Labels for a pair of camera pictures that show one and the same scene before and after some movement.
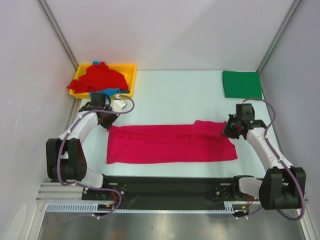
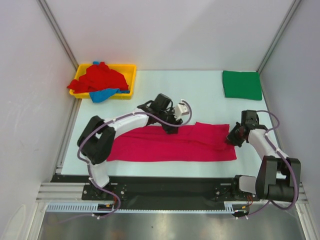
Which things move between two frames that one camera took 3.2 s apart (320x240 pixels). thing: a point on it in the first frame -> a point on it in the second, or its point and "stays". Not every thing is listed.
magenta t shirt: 203,141 stays
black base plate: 168,193 stays
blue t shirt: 110,92 stays
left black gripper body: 109,118 -> 169,117
